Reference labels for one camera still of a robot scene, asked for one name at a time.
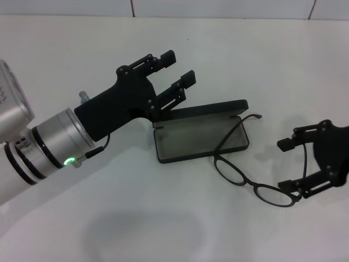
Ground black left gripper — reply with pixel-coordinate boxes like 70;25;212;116
74;49;197;142

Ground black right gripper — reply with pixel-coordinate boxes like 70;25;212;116
276;120;349;199

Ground black glasses case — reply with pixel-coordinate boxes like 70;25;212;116
153;98;250;165

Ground black glasses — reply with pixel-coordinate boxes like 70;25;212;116
212;114;310;209

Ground black cable with silver plug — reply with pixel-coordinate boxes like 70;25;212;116
71;133;111;169

